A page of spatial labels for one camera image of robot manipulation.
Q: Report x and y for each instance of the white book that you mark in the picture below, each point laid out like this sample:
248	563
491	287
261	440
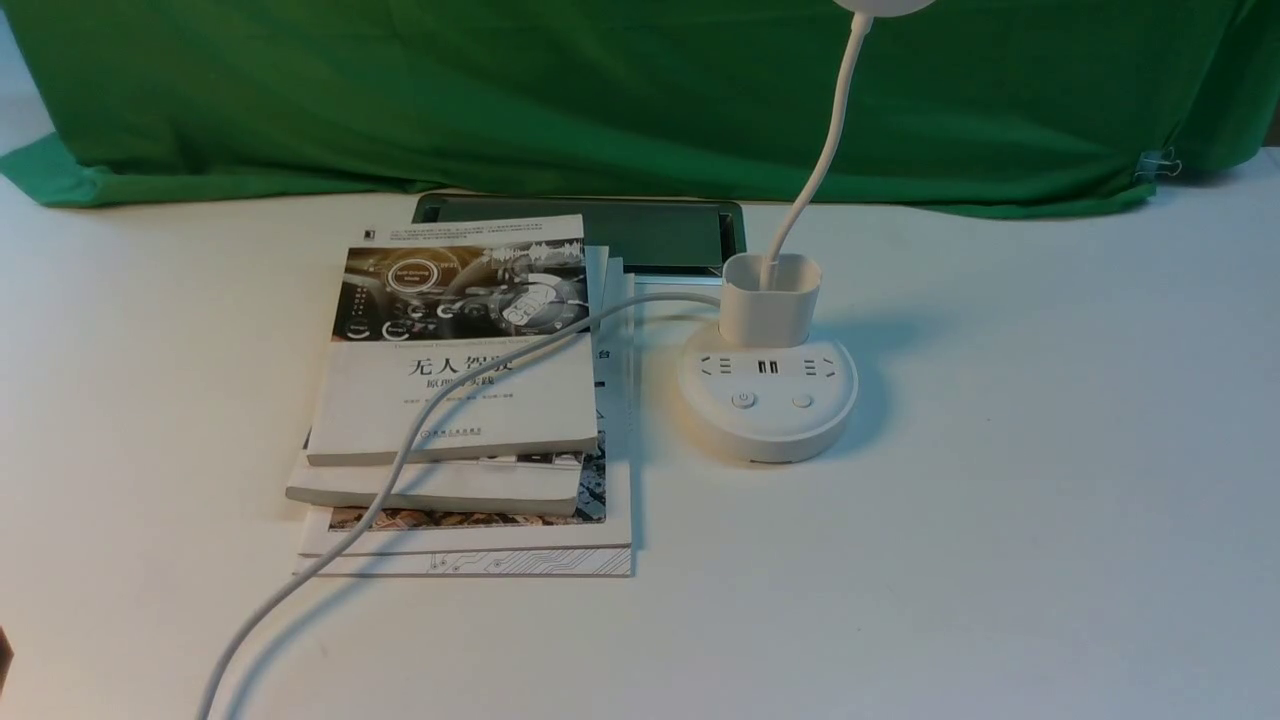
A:
460	339
421	323

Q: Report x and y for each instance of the top white book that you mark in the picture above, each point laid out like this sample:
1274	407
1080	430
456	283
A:
460	339

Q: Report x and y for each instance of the green backdrop cloth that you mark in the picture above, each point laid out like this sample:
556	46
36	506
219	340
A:
1001	109

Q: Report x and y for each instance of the metal binder clip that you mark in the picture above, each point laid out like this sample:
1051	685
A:
1152	166

